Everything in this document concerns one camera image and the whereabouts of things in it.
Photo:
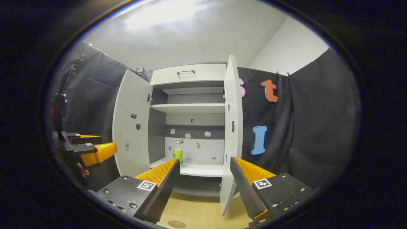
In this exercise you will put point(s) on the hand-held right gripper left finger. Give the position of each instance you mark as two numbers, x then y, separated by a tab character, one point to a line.
165	187

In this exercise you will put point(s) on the round brown coaster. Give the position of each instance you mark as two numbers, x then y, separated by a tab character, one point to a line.
176	224

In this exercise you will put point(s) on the black backdrop cloth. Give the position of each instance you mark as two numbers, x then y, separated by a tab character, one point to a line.
311	127

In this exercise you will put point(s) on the white cabinet shelf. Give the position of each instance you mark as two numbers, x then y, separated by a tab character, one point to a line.
190	108
203	170

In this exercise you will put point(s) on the clear bottle with green label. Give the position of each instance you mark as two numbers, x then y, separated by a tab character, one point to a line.
178	155

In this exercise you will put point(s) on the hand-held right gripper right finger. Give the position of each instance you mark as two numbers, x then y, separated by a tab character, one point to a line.
246	190

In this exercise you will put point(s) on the white cabinet door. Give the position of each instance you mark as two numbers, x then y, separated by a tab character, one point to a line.
127	95
233	105

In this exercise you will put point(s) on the white and grey cabinet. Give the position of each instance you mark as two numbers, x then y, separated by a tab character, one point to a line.
155	136

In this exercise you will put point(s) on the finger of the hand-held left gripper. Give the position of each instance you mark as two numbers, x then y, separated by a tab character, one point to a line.
98	152
86	140

